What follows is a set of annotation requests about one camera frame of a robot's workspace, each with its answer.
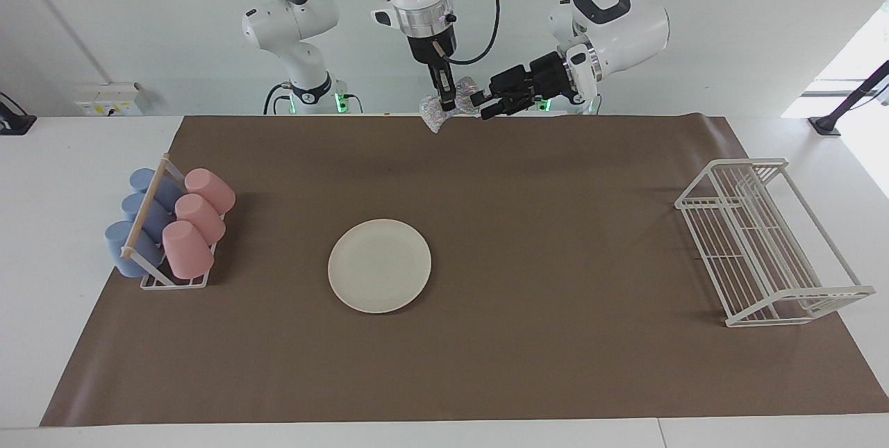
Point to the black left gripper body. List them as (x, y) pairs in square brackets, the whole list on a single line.
[(542, 80)]

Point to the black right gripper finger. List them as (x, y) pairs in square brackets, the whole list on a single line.
[(448, 90), (435, 83)]

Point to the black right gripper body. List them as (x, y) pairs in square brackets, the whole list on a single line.
[(432, 45)]

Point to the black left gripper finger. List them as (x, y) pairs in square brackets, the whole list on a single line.
[(499, 109), (486, 96)]

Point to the clear plastic cloth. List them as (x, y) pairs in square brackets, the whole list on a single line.
[(434, 114)]

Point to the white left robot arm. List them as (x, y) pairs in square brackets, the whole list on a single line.
[(625, 24)]

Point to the cream round plate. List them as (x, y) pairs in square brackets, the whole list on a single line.
[(379, 265)]

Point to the pink plastic cup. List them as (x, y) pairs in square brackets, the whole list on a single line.
[(186, 250), (201, 219), (210, 189)]

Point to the brown table mat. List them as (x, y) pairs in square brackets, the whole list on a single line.
[(486, 364)]

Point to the blue plastic cup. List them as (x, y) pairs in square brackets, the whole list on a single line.
[(167, 189), (125, 253), (154, 215)]

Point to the white cup holder rack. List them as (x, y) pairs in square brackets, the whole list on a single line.
[(142, 215)]

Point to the black low stand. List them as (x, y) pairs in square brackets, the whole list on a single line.
[(14, 121)]

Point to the white wall socket box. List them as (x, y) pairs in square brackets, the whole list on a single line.
[(107, 99)]

